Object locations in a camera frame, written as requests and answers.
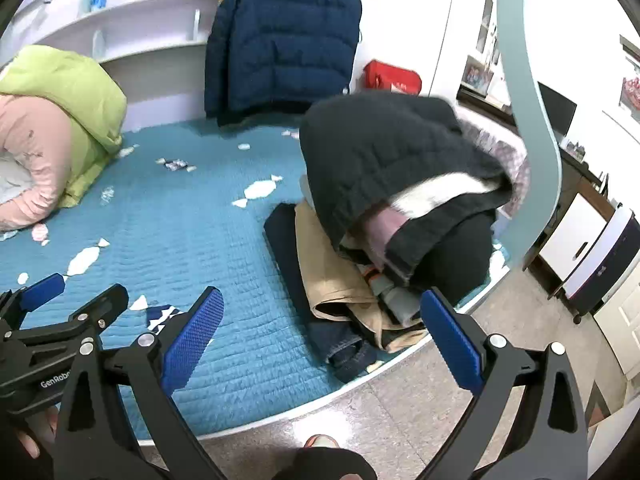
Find grey garment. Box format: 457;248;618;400
370;270;426;328

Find wall picture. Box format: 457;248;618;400
617;35;640;126

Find green puffer jacket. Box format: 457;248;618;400
0;44;128;209

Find person's foot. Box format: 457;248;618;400
302;434;343;450

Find pink patterned cloth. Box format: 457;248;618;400
457;115;532;221

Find black monitor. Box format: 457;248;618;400
537;82;578;138

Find black jacket with pink stripes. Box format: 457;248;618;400
299;91;516;283

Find teal candy-print bedspread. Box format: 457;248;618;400
0;115;511;443

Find dark blue jeans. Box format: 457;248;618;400
263;202;381;385

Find black garment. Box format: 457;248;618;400
400;210;498;308

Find navy and yellow puffer jacket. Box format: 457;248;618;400
204;0;363;127

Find dark rolling cabinet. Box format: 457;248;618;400
555;202;640;326

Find person's leg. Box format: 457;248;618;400
272;447;378;480

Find red bag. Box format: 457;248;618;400
362;60;422;96

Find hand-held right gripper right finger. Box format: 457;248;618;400
415;287;591;480

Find person's left hand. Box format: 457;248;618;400
12;405;60;461

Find white cabinet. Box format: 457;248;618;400
430;0;501;106

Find framed photo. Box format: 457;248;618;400
460;57;496;98

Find pink jacket with green lining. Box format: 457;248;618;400
0;92;83;233

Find beige pants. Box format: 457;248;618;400
294;200;431;353

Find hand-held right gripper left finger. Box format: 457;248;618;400
52;286;228;480

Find dark wooden desk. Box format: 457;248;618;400
457;87;623;301

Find pale blue curved bed panel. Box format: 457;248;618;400
495;0;563;273

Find white door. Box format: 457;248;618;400
592;280;640;376

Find white headboard shelf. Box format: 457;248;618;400
0;0;241;126

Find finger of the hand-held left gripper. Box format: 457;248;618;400
0;284;130;361
0;273;67;331

